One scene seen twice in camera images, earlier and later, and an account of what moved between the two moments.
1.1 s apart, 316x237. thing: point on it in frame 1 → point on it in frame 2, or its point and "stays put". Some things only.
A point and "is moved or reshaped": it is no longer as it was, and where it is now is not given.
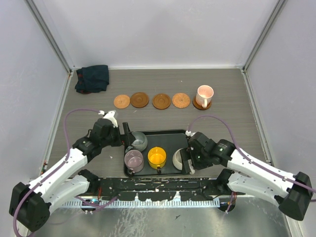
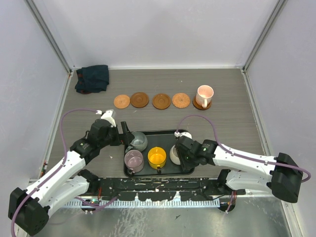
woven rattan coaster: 121,101 stays put
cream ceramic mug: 177,160 is moved or reshaped
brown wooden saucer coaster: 199,107 stays put
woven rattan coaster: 180,100 stays put
